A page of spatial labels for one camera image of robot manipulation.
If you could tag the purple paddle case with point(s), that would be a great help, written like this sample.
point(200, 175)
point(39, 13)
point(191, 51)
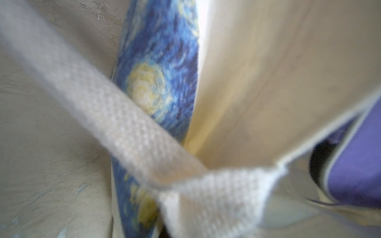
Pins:
point(346, 166)

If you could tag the canvas tote bag starry print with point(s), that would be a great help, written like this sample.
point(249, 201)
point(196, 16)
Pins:
point(180, 119)

